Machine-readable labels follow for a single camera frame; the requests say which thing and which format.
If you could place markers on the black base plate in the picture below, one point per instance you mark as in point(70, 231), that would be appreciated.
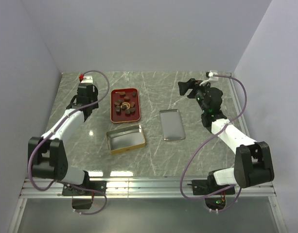
point(205, 187)
point(95, 188)

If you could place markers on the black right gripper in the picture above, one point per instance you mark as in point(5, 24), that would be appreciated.
point(192, 84)

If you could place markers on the red rectangular tray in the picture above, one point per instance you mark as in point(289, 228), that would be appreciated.
point(117, 100)

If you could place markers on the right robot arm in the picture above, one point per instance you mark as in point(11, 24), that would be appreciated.
point(253, 161)

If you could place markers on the gold tin box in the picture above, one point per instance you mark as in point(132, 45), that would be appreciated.
point(125, 139)

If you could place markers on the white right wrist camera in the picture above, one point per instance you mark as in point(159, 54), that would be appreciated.
point(212, 76)

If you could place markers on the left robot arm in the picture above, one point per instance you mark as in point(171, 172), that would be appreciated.
point(47, 160)

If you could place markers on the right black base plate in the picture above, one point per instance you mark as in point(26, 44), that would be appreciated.
point(205, 187)

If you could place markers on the silver tin lid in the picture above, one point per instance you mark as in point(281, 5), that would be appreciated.
point(172, 126)

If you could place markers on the aluminium mounting rail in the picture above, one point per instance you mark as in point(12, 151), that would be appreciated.
point(132, 187)

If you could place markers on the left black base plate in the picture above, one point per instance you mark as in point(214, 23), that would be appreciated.
point(95, 188)

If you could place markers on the black box under rail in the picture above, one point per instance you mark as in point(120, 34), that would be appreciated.
point(81, 204)

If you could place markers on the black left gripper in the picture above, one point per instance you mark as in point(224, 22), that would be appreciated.
point(95, 95)

